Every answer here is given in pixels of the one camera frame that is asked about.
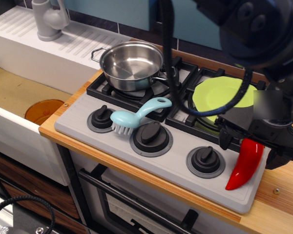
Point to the black middle stove knob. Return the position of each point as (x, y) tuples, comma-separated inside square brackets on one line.
[(151, 140)]

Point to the black stove knob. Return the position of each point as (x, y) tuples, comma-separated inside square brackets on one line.
[(151, 140), (99, 120), (205, 162)]

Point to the black right stove knob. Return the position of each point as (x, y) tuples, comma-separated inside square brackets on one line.
[(205, 162)]

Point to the black right burner grate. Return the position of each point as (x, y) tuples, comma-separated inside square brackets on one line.
[(192, 125)]

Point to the black burner grate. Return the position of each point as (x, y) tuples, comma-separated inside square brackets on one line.
[(132, 101), (192, 125)]

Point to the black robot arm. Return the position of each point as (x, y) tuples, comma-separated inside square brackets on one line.
[(258, 35)]

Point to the light green plate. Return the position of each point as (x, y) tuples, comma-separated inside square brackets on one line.
[(213, 93)]

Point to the black left stove knob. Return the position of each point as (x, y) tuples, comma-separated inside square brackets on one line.
[(99, 120)]

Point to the light blue dish brush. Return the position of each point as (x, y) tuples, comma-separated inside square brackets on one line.
[(124, 122)]

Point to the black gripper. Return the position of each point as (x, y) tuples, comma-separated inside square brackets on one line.
[(268, 121)]

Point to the wooden drawer front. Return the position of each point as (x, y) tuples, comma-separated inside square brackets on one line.
[(17, 179)]

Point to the grey toy stove top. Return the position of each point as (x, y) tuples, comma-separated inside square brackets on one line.
[(170, 166)]

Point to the red chili pepper toy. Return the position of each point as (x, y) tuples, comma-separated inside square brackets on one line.
[(249, 159)]

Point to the stainless steel pot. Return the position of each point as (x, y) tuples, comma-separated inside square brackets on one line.
[(130, 66)]

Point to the white toy sink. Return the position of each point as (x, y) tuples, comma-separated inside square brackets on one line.
[(32, 70)]

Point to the black oven door handle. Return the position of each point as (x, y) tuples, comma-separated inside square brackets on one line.
[(134, 203)]

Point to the black left burner grate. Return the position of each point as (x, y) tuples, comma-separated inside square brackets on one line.
[(132, 101)]

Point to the orange sink drain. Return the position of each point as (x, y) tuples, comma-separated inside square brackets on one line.
[(39, 112)]

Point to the grey toy faucet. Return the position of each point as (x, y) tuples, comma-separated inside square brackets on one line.
[(49, 21)]

